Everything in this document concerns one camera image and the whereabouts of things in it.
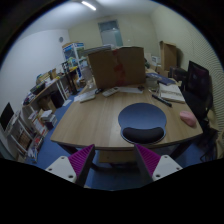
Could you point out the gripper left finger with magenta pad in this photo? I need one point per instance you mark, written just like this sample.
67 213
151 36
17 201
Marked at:
74 168

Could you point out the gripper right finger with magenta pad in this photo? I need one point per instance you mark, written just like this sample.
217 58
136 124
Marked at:
152 166

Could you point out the blue mouse pad wrist rest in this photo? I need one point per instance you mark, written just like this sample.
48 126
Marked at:
142 123

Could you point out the black computer monitor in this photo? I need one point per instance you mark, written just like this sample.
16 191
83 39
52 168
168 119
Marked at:
6 116

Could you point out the wooden desk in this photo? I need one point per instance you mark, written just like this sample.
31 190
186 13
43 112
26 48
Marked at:
104 121

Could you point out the white bookshelf with books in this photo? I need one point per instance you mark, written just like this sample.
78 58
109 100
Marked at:
28 139

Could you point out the black pen on table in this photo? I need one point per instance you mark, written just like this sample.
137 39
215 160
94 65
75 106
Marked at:
162 100

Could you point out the white keyboard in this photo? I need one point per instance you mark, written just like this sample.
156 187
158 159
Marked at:
88 98

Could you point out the open white notebook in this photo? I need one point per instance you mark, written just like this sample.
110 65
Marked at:
171 93

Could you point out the white paper sheet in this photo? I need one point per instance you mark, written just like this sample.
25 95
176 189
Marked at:
130 90

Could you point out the white remote control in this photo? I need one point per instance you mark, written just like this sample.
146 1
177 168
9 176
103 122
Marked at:
110 92

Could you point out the black office chair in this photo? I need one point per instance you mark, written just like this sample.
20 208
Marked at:
197 93

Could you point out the dark blue book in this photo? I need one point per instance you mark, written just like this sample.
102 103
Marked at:
160 78

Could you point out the large brown cardboard box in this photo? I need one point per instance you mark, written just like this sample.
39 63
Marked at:
119 67

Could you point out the colourful display cabinet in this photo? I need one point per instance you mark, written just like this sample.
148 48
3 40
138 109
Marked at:
73 54

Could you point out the white door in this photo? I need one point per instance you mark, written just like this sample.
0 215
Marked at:
110 33

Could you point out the ceiling strip light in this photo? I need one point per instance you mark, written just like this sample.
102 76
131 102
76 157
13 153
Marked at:
89 5

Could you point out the tall cardboard box by wall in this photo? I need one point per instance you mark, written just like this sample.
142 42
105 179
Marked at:
168 55

